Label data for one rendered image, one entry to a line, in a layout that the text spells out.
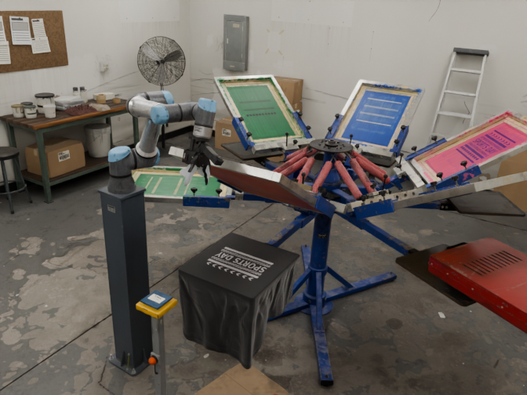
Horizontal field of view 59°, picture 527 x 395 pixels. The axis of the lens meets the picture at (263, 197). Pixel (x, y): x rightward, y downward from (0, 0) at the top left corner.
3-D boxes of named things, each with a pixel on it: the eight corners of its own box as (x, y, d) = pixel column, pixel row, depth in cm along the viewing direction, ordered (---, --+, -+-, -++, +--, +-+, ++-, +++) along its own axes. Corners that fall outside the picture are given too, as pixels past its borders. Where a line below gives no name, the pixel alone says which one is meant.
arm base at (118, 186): (101, 189, 257) (99, 172, 253) (123, 181, 268) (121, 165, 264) (120, 196, 249) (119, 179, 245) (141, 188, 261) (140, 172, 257)
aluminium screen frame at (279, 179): (278, 182, 191) (281, 173, 191) (168, 154, 217) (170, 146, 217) (331, 216, 261) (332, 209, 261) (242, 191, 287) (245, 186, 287)
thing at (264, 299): (252, 367, 232) (256, 297, 215) (245, 365, 234) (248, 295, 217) (293, 319, 269) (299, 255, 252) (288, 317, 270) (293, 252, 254)
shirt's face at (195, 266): (252, 298, 214) (252, 298, 214) (178, 269, 234) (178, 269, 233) (299, 255, 253) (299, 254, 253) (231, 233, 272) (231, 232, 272)
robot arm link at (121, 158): (106, 170, 256) (103, 146, 251) (129, 166, 263) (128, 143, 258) (113, 177, 247) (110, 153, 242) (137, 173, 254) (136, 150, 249)
